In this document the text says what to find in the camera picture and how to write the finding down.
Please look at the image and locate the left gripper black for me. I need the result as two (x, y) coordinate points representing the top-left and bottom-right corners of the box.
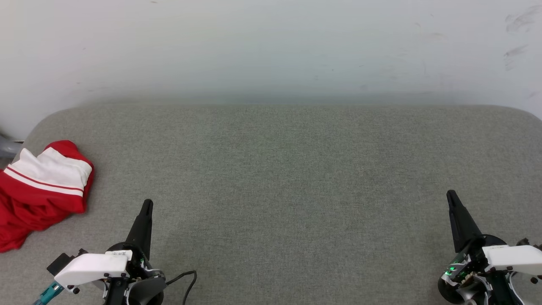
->
(104, 199), (168, 305)

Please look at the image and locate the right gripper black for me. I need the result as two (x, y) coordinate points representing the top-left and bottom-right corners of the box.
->
(438, 190), (520, 305)

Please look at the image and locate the red white basketball jersey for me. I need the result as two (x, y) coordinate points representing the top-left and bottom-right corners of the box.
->
(0, 140), (94, 253)

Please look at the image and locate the grey rounded object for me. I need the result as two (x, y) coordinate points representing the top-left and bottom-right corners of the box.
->
(0, 133), (24, 158)

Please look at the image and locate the grey fabric sofa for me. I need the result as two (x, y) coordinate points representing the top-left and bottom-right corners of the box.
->
(0, 104), (542, 305)

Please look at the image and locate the thin black cable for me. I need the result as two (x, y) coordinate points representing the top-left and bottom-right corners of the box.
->
(165, 270), (198, 305)

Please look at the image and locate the teal plug left camera cable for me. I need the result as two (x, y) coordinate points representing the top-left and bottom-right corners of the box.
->
(33, 281), (65, 305)

